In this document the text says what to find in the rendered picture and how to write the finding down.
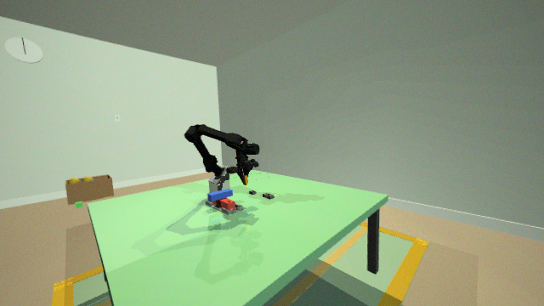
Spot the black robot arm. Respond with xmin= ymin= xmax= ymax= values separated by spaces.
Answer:
xmin=184 ymin=124 xmax=259 ymax=176

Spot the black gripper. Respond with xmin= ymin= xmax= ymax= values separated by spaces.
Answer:
xmin=226 ymin=155 xmax=258 ymax=182

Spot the red long block with two sockets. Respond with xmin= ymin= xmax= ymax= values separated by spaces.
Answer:
xmin=212 ymin=198 xmax=235 ymax=210

